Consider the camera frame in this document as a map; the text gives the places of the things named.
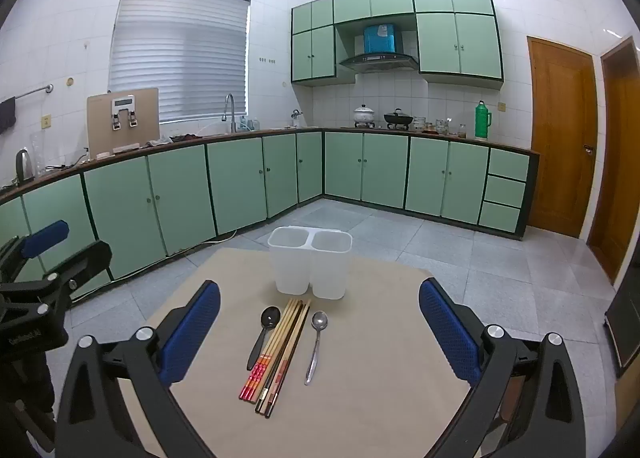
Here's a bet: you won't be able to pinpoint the green wall cabinets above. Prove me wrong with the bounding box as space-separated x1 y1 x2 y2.
291 0 505 88

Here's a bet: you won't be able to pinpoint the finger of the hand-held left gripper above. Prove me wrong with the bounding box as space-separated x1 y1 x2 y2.
47 240 113 299
0 220 70 271

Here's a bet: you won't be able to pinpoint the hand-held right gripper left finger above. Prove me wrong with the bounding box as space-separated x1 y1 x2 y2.
54 281 222 458

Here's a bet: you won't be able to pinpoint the white floor cable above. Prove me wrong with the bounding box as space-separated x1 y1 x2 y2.
170 232 237 259

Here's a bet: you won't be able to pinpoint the wooden board with clamps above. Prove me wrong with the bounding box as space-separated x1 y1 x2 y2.
86 88 161 157

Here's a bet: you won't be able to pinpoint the green thermos flask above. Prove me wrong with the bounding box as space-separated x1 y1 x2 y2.
474 100 493 140

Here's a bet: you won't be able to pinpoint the dark hanging towel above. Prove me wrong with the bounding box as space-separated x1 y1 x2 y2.
0 96 18 135

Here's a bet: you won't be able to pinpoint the black range hood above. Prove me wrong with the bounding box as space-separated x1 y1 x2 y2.
338 54 420 74

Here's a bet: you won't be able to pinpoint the chrome sink faucet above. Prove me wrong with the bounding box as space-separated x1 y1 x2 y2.
222 93 238 135

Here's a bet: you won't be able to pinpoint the black wok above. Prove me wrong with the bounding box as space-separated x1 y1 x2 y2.
383 108 414 131

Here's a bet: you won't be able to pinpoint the white plastic utensil holder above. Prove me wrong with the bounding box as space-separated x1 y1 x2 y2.
268 226 353 301

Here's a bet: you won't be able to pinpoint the metal spoon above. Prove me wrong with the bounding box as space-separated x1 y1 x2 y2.
304 311 329 386

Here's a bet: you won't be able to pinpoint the black plastic spoon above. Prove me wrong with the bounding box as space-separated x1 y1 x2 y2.
246 306 282 372

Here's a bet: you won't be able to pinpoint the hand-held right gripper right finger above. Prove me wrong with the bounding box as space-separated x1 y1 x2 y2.
419 278 587 458

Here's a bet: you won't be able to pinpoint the white window blind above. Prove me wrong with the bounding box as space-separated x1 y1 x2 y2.
108 0 251 125

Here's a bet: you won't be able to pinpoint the dark framed panel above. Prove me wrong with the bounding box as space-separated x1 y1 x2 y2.
604 283 640 379

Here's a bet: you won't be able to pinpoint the red-ended wooden chopstick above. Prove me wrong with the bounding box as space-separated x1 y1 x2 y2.
239 299 296 399
245 300 300 401
258 300 304 400

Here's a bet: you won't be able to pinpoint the steel electric kettle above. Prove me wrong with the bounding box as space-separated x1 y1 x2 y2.
15 149 35 183

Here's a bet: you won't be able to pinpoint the red-banded wooden chopstick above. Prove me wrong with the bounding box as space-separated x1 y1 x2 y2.
260 301 307 401

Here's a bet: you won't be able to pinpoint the clear glass pitcher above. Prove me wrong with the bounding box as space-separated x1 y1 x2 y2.
31 133 49 177

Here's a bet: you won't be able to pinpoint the person's left forearm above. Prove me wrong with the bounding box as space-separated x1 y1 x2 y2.
0 353 57 454

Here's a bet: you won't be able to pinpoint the metal towel rail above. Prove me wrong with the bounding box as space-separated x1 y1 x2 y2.
12 84 54 101

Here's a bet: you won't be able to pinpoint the green base cabinets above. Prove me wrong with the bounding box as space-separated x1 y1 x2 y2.
0 125 541 299

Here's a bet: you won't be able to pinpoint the wooden door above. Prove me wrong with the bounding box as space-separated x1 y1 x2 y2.
526 36 597 239
586 36 640 285

